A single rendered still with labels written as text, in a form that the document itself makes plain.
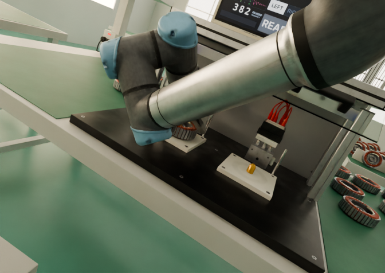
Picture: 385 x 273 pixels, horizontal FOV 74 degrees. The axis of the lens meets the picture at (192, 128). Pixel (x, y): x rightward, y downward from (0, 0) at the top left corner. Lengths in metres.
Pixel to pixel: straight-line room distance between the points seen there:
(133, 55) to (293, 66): 0.30
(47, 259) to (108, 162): 0.83
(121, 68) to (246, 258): 0.42
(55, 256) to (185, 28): 1.14
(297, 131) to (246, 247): 0.53
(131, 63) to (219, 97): 0.21
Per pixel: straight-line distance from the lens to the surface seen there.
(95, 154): 0.61
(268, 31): 0.84
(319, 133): 0.95
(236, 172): 0.69
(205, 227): 0.53
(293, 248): 0.57
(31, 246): 1.41
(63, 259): 1.37
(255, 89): 0.34
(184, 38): 0.50
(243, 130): 0.97
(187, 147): 0.70
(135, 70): 0.50
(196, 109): 0.40
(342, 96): 0.54
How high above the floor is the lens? 1.04
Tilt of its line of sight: 18 degrees down
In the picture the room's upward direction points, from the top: 23 degrees clockwise
